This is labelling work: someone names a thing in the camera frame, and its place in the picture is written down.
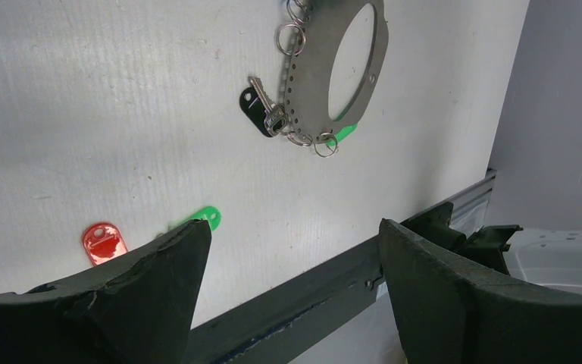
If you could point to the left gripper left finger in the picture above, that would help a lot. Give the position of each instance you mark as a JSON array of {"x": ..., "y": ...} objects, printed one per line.
[{"x": 136, "y": 308}]

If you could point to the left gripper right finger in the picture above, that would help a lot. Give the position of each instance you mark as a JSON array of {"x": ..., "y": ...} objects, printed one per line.
[{"x": 449, "y": 309}]

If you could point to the green tag key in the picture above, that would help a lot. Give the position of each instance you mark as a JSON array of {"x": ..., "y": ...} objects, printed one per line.
[{"x": 210, "y": 214}]

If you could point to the metal keyring plate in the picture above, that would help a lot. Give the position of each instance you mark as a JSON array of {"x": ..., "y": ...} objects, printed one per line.
[{"x": 334, "y": 52}]

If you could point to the red tag key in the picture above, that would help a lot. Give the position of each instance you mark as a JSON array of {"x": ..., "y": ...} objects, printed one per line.
[{"x": 103, "y": 242}]

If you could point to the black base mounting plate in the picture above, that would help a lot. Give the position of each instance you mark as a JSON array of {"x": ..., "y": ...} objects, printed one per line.
[{"x": 279, "y": 324}]

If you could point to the green tag on plate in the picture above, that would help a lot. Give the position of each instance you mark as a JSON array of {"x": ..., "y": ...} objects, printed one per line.
[{"x": 344, "y": 133}]

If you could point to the black tag key on plate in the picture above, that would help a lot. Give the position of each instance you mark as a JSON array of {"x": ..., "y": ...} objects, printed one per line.
[{"x": 269, "y": 117}]

